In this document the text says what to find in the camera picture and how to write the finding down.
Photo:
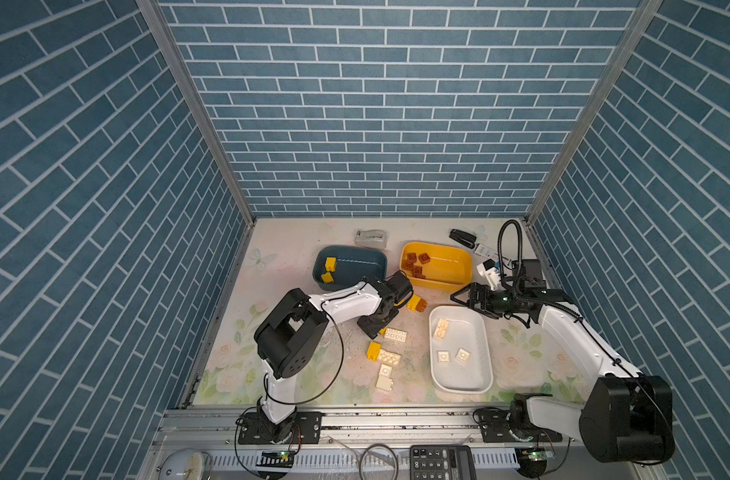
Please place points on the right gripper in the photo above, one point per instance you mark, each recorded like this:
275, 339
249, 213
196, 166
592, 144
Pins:
475, 288

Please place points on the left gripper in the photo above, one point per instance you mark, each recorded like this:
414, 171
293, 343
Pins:
373, 328

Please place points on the white 2x4 lego brick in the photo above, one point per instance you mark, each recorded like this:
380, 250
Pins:
395, 335

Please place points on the cream 2x4 lego brick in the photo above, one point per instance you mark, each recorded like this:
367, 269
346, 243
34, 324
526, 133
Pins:
441, 329

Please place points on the brown 2x2 lego brick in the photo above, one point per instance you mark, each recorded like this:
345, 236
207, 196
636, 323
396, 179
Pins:
417, 271

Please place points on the cream lego brick front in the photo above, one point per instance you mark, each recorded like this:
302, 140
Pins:
385, 370

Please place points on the cream square lego brick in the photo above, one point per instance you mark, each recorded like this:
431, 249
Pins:
384, 383

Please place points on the yellow square lego brick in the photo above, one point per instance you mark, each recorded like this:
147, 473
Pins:
331, 264

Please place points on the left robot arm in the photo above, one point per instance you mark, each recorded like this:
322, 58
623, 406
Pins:
288, 339

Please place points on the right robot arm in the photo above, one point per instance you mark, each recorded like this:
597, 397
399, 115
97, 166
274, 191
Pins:
628, 416

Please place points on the yellow plastic bin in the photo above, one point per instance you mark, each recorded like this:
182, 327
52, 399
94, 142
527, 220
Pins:
450, 268

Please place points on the white plastic bin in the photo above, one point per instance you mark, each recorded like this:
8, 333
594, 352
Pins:
467, 330

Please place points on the black stapler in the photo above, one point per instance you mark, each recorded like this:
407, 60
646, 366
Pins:
464, 238

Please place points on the dark teal plastic bin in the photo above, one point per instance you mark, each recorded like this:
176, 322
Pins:
353, 265

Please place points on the grey tape dispenser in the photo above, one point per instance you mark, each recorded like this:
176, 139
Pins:
373, 239

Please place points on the black calculator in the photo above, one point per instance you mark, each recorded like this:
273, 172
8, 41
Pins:
441, 462

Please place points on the white round clock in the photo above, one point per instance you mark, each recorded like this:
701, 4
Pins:
186, 464

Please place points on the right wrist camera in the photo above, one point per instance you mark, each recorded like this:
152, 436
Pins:
489, 271

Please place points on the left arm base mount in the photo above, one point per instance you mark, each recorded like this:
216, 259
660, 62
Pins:
255, 428

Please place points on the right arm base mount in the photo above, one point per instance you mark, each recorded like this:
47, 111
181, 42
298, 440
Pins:
498, 425

